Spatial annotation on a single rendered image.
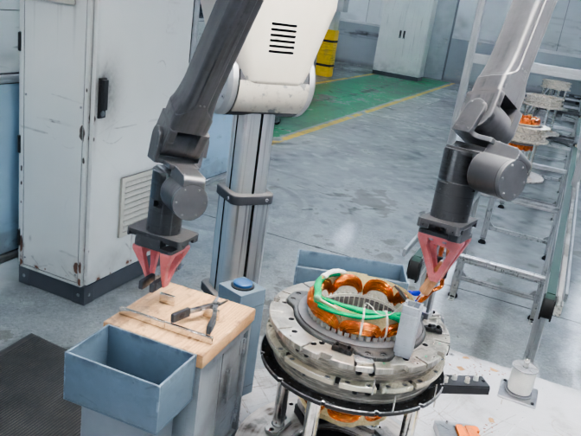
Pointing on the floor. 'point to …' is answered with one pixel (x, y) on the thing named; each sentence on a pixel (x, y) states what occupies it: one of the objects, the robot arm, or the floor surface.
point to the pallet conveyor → (565, 213)
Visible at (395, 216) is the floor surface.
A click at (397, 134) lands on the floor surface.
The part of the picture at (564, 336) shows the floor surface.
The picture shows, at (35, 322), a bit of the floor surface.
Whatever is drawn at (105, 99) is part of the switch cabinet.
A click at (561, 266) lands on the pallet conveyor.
